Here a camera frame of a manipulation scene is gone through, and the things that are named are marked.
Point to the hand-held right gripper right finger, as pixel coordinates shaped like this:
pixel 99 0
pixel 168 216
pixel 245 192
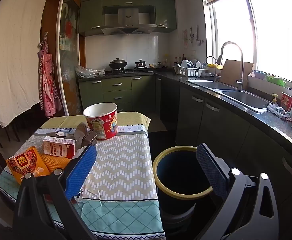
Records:
pixel 210 172

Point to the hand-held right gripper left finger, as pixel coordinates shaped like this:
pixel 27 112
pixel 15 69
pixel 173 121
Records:
pixel 79 173

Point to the yellow foam fruit net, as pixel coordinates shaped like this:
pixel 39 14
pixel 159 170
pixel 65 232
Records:
pixel 56 164

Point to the white and red carton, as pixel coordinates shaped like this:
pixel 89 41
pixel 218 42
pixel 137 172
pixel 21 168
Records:
pixel 58 148

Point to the dark trash bin yellow rim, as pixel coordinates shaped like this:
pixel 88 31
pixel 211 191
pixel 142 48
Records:
pixel 175 175

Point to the red instant noodle cup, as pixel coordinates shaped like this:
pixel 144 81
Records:
pixel 103 126

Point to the orange snack packet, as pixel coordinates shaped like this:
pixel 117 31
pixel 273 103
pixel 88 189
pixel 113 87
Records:
pixel 23 165

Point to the patterned tablecloth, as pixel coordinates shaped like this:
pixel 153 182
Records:
pixel 121 170

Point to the grey lumpy object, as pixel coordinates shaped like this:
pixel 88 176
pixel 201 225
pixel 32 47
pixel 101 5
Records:
pixel 80 130

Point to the blue and white packet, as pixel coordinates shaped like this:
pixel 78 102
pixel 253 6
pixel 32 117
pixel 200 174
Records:
pixel 62 131

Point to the green lower kitchen cabinets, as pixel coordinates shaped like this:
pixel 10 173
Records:
pixel 190 115

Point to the green kitchen cabinets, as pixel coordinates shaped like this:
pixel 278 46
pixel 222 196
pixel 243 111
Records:
pixel 190 115
pixel 91 12

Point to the steel double sink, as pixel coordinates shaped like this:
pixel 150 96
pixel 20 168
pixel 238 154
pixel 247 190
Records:
pixel 245 98

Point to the crumpled rag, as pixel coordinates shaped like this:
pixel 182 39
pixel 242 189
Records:
pixel 278 111

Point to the red checked apron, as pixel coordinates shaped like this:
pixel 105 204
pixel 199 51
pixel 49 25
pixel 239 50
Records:
pixel 47 85

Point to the soap pump bottle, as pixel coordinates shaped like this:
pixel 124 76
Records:
pixel 274 98

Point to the wooden cutting board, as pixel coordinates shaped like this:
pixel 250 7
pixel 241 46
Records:
pixel 229 73

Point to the clear plastic bag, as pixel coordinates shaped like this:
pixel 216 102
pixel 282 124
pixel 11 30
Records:
pixel 88 72

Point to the white dish rack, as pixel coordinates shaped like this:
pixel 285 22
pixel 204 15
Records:
pixel 189 72

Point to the small steel faucet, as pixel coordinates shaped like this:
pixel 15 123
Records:
pixel 214 70

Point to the yellow sponge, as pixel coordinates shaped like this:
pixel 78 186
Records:
pixel 214 66

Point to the blue bowl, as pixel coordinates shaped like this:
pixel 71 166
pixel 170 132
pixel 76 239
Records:
pixel 259 75

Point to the white plates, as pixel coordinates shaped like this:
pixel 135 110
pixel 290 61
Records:
pixel 187 64

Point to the green bowl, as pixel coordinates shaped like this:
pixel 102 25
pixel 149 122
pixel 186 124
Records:
pixel 277 80

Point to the gas stove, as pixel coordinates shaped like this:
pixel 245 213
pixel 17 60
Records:
pixel 128 71

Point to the tall steel faucet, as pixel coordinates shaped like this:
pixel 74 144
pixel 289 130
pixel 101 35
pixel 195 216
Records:
pixel 241 62

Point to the black wok with lid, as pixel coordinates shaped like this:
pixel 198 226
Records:
pixel 117 64

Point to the condiment bottles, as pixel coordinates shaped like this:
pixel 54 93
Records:
pixel 178 60

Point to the black frying pan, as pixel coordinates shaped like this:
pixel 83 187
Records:
pixel 159 67

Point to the sliding glass door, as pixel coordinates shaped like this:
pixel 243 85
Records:
pixel 67 55

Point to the dark clay pot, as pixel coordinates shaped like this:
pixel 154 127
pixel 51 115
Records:
pixel 141 64

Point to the white hanging sheet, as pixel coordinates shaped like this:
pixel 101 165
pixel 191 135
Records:
pixel 16 55

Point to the hanging kitchen utensils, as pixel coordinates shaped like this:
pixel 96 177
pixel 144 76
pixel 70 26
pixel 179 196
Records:
pixel 193 37

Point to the window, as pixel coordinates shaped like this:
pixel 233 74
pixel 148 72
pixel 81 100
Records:
pixel 273 35

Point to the green upper kitchen cabinets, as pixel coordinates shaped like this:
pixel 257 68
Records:
pixel 91 12

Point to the steel range hood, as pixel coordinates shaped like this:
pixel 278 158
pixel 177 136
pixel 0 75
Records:
pixel 128 18

